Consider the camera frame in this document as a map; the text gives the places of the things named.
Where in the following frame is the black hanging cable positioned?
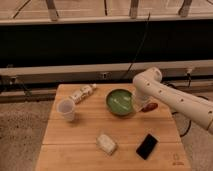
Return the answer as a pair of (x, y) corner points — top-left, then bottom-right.
(119, 12), (152, 81)

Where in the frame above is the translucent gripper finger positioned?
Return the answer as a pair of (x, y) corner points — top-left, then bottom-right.
(133, 103), (145, 113)

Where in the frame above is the green ceramic bowl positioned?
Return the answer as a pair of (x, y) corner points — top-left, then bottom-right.
(106, 89), (134, 117)

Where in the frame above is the black smartphone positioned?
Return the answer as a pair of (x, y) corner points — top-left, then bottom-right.
(136, 134), (158, 160)

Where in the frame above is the white labelled bottle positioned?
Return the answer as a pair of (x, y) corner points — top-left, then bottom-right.
(70, 84), (97, 104)

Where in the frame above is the black floor cable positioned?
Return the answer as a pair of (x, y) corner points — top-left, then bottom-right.
(165, 81), (211, 138)

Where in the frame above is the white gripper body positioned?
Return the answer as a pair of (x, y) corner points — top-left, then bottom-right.
(133, 89), (150, 106)

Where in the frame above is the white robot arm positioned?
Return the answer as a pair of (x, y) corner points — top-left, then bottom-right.
(132, 67), (213, 134)

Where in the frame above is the white wrapped block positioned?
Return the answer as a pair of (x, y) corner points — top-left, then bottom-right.
(96, 133), (117, 155)

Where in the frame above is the brown oblong object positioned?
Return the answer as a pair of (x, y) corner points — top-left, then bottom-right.
(142, 103), (158, 112)

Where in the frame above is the wooden table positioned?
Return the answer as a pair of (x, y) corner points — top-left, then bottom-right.
(35, 84), (191, 171)

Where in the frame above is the clear plastic cup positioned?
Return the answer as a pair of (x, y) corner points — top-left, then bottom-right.
(56, 98), (75, 122)

